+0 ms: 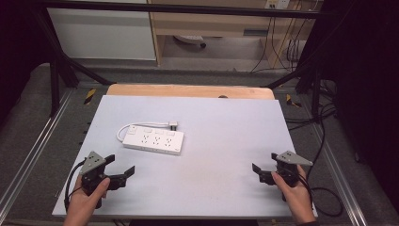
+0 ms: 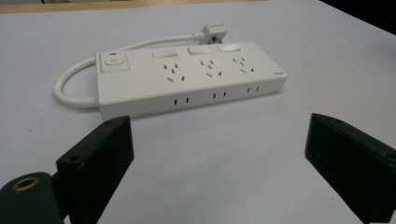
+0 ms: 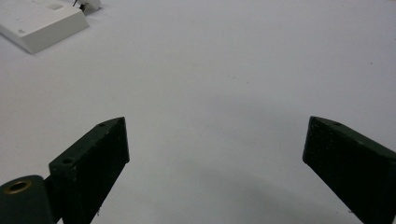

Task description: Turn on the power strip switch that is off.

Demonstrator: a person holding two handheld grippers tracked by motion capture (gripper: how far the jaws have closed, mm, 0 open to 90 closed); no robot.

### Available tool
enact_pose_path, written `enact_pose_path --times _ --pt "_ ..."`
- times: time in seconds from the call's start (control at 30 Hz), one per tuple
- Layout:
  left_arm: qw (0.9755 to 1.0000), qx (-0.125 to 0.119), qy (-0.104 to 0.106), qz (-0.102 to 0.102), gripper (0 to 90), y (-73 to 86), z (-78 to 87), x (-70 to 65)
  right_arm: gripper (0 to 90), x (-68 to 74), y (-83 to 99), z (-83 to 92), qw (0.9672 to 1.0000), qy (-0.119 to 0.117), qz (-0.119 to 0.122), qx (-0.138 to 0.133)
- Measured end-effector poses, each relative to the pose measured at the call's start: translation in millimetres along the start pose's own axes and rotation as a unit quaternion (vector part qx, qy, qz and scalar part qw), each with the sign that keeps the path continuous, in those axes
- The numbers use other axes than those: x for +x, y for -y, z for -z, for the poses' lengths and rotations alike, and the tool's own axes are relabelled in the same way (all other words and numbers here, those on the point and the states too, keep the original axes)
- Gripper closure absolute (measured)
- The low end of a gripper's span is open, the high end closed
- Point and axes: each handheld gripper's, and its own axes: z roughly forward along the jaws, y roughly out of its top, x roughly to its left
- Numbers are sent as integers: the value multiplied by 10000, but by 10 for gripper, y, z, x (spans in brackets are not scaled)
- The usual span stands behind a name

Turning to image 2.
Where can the white power plug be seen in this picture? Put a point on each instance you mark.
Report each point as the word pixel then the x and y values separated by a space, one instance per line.
pixel 213 32

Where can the white power strip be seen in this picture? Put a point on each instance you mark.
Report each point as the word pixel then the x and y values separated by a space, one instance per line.
pixel 186 81

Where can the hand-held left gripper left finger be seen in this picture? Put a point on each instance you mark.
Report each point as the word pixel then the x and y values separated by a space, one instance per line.
pixel 96 165

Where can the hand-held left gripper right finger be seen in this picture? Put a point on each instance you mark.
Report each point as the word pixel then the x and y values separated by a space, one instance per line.
pixel 351 161

